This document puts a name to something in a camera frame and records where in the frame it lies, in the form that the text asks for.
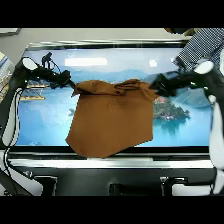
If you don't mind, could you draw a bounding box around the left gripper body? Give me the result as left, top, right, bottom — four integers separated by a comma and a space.
49, 69, 76, 90

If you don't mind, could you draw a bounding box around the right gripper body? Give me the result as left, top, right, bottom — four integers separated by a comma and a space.
149, 73, 180, 98

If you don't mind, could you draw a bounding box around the brown garment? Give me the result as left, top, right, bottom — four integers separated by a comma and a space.
65, 78, 160, 160

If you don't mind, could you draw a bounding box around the checked garment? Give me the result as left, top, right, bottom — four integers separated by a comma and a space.
172, 28, 224, 73

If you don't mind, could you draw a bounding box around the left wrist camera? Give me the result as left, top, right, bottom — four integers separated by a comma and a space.
40, 51, 54, 70

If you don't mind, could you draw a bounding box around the silver frame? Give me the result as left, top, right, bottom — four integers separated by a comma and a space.
0, 151, 224, 197

